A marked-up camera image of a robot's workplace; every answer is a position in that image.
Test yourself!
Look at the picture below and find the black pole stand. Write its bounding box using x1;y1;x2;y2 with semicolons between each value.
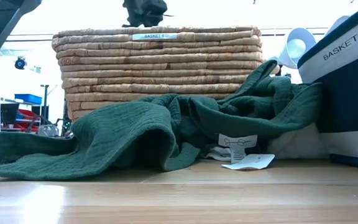
40;83;51;125

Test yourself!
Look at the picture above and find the black monitor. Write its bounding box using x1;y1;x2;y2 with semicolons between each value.
0;103;21;125

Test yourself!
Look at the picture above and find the small blue crate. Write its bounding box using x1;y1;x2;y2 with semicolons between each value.
14;93;43;106

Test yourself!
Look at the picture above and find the round black camera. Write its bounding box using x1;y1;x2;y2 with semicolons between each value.
14;56;27;70

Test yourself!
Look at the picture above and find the glass jar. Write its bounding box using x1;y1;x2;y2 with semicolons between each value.
37;124;59;138

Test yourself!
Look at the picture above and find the black device green light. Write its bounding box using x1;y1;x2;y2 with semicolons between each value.
61;99;73;137

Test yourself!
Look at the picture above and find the red equipment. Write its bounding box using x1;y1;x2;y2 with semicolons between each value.
14;108;42;133

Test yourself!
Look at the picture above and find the navy fabric bin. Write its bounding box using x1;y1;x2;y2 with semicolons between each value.
296;0;358;171

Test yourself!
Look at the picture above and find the woven wicker basket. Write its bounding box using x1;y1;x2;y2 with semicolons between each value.
51;25;264;122

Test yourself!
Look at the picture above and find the dark green muslin garment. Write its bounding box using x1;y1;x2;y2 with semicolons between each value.
0;59;324;182

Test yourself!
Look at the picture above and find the white fuzzy garment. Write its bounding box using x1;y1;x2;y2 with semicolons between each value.
267;123;329;160

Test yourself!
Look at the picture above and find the white desk lamp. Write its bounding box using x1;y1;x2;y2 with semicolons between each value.
267;27;318;70

